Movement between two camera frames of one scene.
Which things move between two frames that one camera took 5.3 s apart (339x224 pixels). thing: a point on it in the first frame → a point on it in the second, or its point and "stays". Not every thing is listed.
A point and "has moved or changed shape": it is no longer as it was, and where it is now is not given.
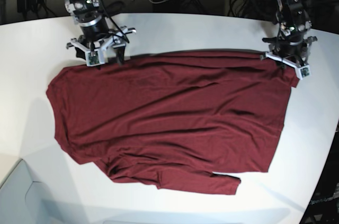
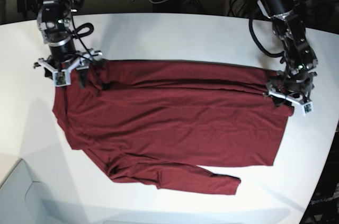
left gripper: (95, 36) → (64, 59)
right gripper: (295, 54) → (296, 89)
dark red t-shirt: (178, 118) has moved or changed shape
